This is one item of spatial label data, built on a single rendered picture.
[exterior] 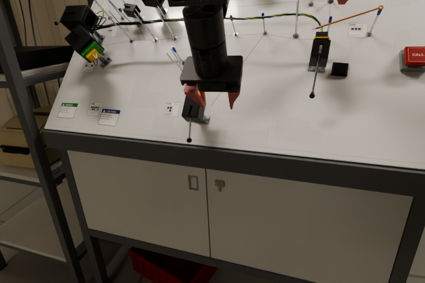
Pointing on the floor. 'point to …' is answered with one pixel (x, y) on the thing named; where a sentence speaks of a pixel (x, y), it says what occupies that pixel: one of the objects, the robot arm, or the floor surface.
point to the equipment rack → (49, 204)
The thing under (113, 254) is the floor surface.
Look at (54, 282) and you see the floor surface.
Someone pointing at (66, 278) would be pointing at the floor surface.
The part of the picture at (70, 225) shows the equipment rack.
